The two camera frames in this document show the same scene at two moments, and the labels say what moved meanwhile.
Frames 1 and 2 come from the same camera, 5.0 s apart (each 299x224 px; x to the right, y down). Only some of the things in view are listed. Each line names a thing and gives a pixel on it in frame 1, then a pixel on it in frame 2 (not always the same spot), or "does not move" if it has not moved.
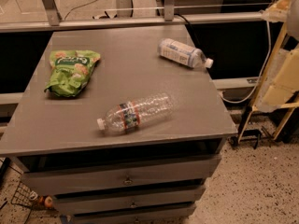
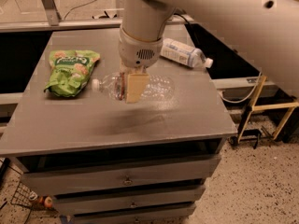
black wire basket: (24, 195) does not move
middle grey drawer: (101, 203) does not move
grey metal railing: (54, 22) does not move
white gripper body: (293, 22) -> (138, 51)
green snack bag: (70, 72) does not move
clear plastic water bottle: (130, 116) -> (161, 89)
